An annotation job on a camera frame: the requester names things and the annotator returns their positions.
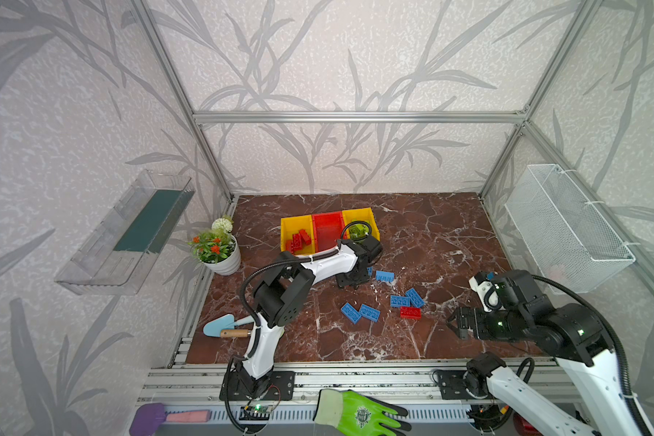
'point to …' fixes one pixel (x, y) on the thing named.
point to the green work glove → (354, 413)
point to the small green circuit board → (262, 409)
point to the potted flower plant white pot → (217, 249)
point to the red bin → (327, 230)
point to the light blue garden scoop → (222, 325)
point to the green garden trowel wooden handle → (234, 332)
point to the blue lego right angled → (415, 298)
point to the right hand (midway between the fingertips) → (460, 313)
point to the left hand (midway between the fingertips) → (360, 274)
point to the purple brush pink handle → (150, 419)
